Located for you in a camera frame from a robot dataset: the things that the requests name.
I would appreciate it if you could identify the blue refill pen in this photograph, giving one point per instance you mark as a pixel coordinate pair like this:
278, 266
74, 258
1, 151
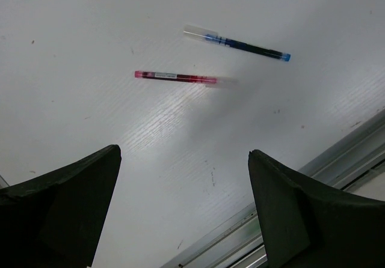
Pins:
214, 38

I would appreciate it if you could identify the red refill pen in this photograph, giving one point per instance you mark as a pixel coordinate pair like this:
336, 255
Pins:
208, 81

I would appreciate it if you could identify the aluminium table frame rail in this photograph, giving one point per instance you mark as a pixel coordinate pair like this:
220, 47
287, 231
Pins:
354, 165

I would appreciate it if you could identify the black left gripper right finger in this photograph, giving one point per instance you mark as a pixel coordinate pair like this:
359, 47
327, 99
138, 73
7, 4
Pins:
305, 223

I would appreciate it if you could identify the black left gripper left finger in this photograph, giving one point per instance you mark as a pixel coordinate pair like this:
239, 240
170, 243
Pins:
56, 219

